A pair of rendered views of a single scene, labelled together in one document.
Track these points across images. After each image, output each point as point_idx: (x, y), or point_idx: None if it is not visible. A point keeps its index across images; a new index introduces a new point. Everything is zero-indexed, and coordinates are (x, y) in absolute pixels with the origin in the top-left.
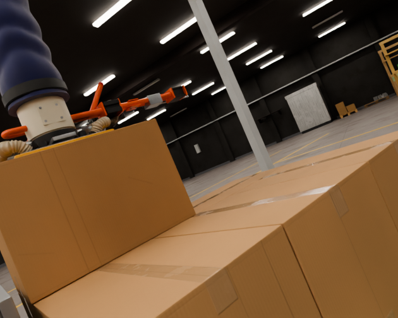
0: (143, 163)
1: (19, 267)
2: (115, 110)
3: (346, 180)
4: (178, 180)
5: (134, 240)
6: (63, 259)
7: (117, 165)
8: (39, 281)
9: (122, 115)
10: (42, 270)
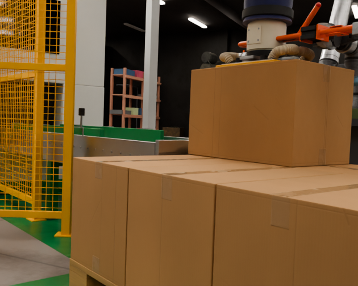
0: (268, 99)
1: (189, 131)
2: (307, 37)
3: (181, 180)
4: (290, 127)
5: (239, 155)
6: (204, 140)
7: (251, 93)
8: (193, 144)
9: (352, 37)
10: (195, 140)
